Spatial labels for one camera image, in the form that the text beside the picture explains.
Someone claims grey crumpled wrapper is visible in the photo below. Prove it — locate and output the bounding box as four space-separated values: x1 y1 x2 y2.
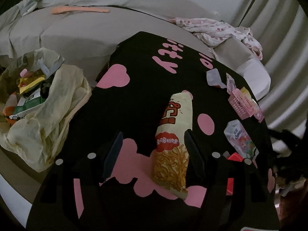
206 68 227 89

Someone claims yellow trash bag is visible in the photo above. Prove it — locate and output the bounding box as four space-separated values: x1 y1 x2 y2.
1 48 91 173

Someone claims grey covered sofa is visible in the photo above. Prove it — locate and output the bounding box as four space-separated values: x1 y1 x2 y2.
1 0 271 99

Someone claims cream noodle snack bag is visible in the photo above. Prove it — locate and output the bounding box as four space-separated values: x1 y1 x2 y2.
152 92 193 200

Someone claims white low table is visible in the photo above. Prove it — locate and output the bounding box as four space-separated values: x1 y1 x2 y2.
1 175 32 228

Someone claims pink floral blanket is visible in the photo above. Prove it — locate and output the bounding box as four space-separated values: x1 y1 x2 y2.
169 18 263 60

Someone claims white pink drink pouch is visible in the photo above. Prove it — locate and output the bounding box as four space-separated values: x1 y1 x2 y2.
224 120 259 160

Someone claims long pink shoehorn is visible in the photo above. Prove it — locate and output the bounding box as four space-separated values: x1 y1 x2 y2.
51 6 110 15

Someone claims pink yellow snack bag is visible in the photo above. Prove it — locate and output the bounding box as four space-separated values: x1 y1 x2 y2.
241 87 264 123

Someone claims pink plastic basket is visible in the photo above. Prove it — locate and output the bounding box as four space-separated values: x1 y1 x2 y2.
228 89 254 120

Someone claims yellow snack packet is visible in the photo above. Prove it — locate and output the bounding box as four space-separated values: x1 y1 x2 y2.
18 74 45 94

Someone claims grey pleated curtain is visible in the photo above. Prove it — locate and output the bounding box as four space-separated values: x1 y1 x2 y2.
235 0 307 137

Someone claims black pink patterned tablecloth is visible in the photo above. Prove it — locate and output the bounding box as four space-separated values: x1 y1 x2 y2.
26 31 279 230

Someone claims green white snack wrapper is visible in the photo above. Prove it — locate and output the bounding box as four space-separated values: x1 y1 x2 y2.
13 93 45 117

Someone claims grey shark plush toy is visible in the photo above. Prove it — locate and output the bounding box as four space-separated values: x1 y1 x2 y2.
18 0 41 17

